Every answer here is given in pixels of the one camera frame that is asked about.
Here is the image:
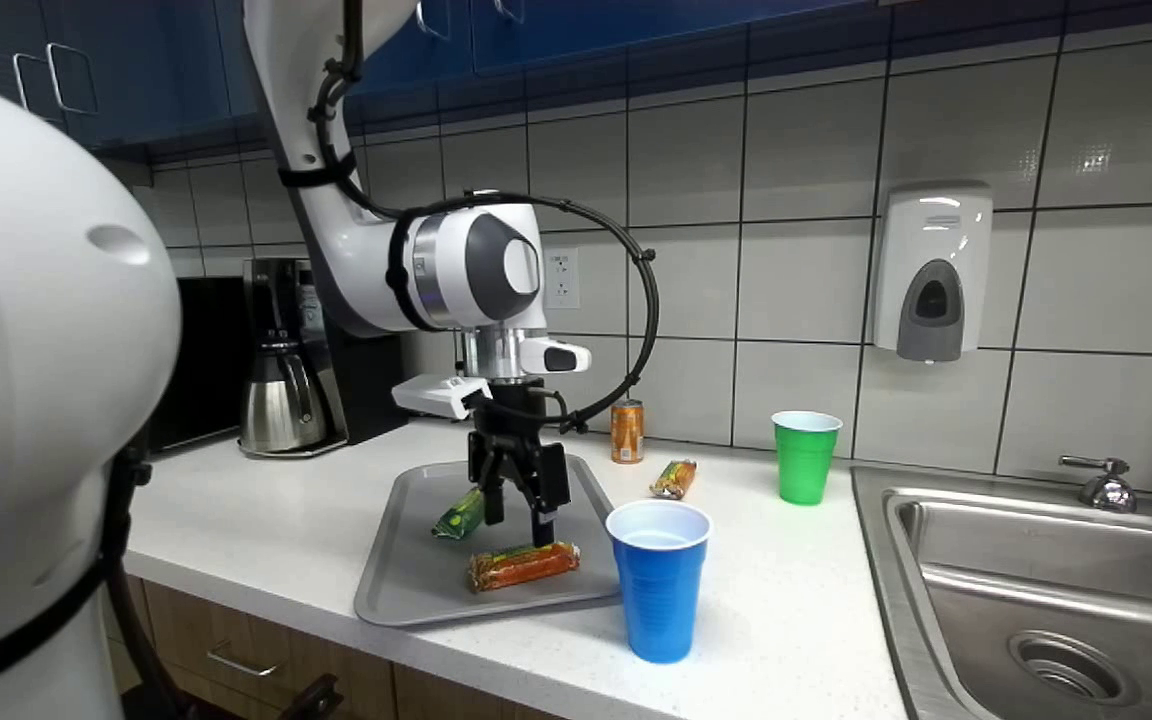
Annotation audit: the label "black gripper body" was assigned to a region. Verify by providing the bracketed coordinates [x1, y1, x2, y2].
[470, 380, 571, 464]

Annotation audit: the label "green granola bar packet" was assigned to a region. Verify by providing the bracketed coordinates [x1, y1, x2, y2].
[432, 483, 490, 542]

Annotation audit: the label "long orange granola bar packet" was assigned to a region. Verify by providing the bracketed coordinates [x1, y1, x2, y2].
[464, 534, 583, 595]

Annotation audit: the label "grey metal tray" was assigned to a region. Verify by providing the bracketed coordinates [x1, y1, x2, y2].
[352, 452, 630, 632]

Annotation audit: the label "orange drink can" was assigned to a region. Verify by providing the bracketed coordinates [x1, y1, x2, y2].
[609, 394, 649, 467]

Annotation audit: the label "blue plastic cup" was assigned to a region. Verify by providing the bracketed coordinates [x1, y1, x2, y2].
[602, 497, 715, 666]

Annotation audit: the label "black coffee maker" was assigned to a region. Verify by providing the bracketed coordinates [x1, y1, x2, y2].
[248, 252, 412, 452]

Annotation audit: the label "steel coffee carafe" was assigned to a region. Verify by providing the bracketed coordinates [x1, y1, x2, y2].
[236, 332, 349, 459]

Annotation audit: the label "green plastic cup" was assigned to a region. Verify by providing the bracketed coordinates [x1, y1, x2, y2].
[767, 406, 848, 508]

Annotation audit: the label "wooden base cabinet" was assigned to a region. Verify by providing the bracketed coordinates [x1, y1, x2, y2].
[100, 572, 567, 720]

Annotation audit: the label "black countertop appliance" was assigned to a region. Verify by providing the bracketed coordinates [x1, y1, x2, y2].
[150, 273, 260, 455]

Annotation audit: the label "white round robot body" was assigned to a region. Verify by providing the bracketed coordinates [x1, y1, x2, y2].
[0, 444, 207, 720]

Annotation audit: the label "stainless steel sink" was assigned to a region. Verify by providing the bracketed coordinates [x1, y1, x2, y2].
[848, 464, 1152, 720]

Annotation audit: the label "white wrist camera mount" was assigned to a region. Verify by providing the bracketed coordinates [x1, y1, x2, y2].
[389, 337, 597, 425]

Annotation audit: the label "white wall outlet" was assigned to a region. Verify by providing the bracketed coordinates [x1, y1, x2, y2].
[546, 239, 583, 315]

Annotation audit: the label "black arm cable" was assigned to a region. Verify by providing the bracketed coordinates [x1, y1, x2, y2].
[273, 0, 663, 434]

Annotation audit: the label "white wall soap dispenser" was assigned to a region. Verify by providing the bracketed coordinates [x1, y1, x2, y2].
[871, 183, 995, 367]

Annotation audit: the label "blue wall cabinets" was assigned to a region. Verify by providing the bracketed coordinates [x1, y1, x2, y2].
[0, 0, 1152, 168]

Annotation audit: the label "chrome faucet handle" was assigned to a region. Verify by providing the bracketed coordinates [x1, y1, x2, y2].
[1055, 452, 1139, 514]

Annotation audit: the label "silver cabinet door handle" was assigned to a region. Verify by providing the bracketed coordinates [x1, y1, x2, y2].
[9, 46, 41, 111]
[46, 36, 96, 116]

